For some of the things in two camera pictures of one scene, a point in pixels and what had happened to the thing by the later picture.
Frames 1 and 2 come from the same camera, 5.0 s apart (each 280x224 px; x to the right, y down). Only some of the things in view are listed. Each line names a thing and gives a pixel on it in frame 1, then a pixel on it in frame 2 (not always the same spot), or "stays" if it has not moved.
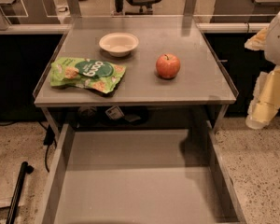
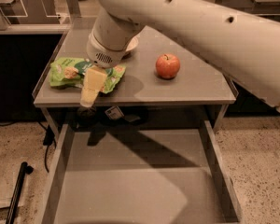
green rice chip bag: [86, 73] stays
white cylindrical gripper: [278, 39] -> [100, 55]
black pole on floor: [25, 169] stays
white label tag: [115, 112] stays
